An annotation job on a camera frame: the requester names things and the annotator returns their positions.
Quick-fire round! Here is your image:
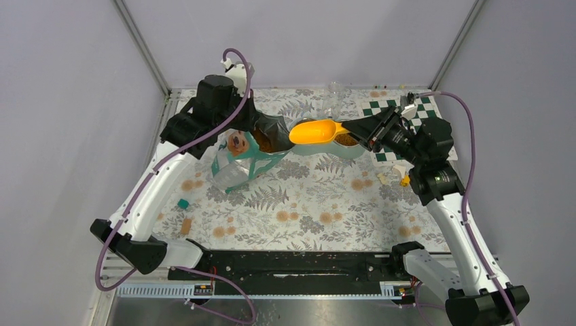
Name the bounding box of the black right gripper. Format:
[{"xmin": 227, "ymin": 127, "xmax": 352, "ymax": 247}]
[{"xmin": 342, "ymin": 105, "xmax": 426, "ymax": 166}]

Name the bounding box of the teal pet food bag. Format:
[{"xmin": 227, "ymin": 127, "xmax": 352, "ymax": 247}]
[{"xmin": 211, "ymin": 114, "xmax": 294, "ymax": 193}]

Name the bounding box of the yellow plastic scoop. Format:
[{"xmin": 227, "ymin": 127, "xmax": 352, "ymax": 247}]
[{"xmin": 289, "ymin": 120, "xmax": 350, "ymax": 145}]

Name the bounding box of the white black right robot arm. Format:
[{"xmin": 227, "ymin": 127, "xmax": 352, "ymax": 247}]
[{"xmin": 341, "ymin": 109, "xmax": 530, "ymax": 325}]

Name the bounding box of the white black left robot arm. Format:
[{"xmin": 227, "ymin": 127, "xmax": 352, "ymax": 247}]
[{"xmin": 90, "ymin": 74, "xmax": 257, "ymax": 279}]

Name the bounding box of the mint double pet bowl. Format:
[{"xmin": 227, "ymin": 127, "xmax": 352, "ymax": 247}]
[{"xmin": 290, "ymin": 119, "xmax": 365, "ymax": 159}]

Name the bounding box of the small cream crumb piece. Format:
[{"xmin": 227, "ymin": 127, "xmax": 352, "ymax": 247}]
[{"xmin": 377, "ymin": 173, "xmax": 390, "ymax": 185}]

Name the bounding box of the green white checkerboard mat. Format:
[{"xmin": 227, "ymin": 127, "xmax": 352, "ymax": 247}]
[{"xmin": 361, "ymin": 95, "xmax": 458, "ymax": 164}]

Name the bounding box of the small yellow piece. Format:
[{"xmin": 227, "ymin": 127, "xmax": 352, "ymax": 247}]
[{"xmin": 400, "ymin": 175, "xmax": 410, "ymax": 187}]

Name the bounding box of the floral table mat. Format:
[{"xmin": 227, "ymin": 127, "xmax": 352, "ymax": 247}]
[{"xmin": 153, "ymin": 88, "xmax": 455, "ymax": 254}]

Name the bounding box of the small teal cube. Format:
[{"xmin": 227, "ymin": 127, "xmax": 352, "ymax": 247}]
[{"xmin": 177, "ymin": 199, "xmax": 190, "ymax": 211}]

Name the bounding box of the small tan wooden block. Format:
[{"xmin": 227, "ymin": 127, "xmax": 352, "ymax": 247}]
[{"xmin": 180, "ymin": 218, "xmax": 192, "ymax": 235}]

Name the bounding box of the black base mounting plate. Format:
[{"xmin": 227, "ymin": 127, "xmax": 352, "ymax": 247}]
[{"xmin": 195, "ymin": 250, "xmax": 411, "ymax": 287}]

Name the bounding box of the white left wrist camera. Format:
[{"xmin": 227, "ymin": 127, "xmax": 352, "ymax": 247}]
[{"xmin": 221, "ymin": 58, "xmax": 255, "ymax": 96}]

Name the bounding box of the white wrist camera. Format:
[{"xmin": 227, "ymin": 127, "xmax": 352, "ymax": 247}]
[
  {"xmin": 399, "ymin": 92, "xmax": 418, "ymax": 120},
  {"xmin": 221, "ymin": 58, "xmax": 255, "ymax": 96}
]

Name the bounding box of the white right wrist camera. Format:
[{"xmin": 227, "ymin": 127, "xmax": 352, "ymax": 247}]
[{"xmin": 399, "ymin": 92, "xmax": 418, "ymax": 120}]

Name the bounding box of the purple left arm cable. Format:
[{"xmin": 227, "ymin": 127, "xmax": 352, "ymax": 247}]
[{"xmin": 94, "ymin": 48, "xmax": 257, "ymax": 325}]

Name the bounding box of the white slotted cable duct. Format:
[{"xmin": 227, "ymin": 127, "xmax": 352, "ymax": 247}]
[{"xmin": 116, "ymin": 278, "xmax": 413, "ymax": 300}]

